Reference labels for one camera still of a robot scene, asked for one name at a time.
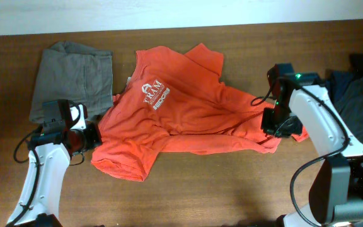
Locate dark blue clothes pile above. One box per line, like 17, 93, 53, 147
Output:
326, 54, 363, 143

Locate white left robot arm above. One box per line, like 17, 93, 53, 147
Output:
7, 100, 102, 226

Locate folded grey pants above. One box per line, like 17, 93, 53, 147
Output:
29, 41, 113, 124

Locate orange t-shirt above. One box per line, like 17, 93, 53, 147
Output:
90, 42, 309, 183

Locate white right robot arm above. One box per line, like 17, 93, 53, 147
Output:
261, 64, 363, 226

